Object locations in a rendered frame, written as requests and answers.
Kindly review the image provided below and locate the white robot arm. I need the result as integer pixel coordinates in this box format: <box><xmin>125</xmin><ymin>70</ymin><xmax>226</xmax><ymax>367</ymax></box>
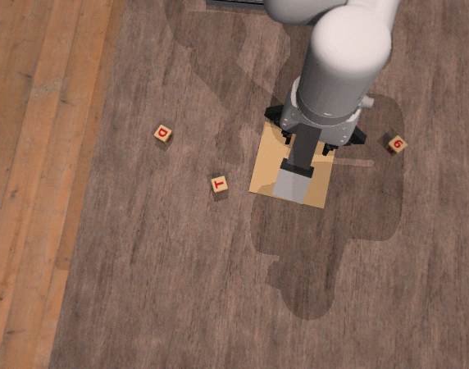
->
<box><xmin>263</xmin><ymin>0</ymin><xmax>402</xmax><ymax>204</ymax></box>

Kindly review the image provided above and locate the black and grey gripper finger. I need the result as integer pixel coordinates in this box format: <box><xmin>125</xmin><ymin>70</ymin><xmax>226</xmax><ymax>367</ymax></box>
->
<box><xmin>322</xmin><ymin>126</ymin><xmax>367</xmax><ymax>156</ymax></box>
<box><xmin>264</xmin><ymin>105</ymin><xmax>292</xmax><ymax>145</ymax></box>

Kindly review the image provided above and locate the beige block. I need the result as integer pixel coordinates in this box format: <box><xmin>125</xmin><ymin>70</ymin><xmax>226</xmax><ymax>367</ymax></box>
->
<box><xmin>154</xmin><ymin>125</ymin><xmax>174</xmax><ymax>145</ymax></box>
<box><xmin>384</xmin><ymin>135</ymin><xmax>407</xmax><ymax>157</ymax></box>
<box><xmin>211</xmin><ymin>176</ymin><xmax>229</xmax><ymax>195</ymax></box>

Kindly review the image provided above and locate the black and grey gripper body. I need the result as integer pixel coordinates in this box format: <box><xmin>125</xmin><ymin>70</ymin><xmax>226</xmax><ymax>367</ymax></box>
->
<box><xmin>280</xmin><ymin>76</ymin><xmax>362</xmax><ymax>146</ymax></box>

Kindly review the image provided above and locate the tan flat mat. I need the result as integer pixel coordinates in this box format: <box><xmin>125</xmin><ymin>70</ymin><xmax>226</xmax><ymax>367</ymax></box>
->
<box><xmin>249</xmin><ymin>121</ymin><xmax>335</xmax><ymax>209</ymax></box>

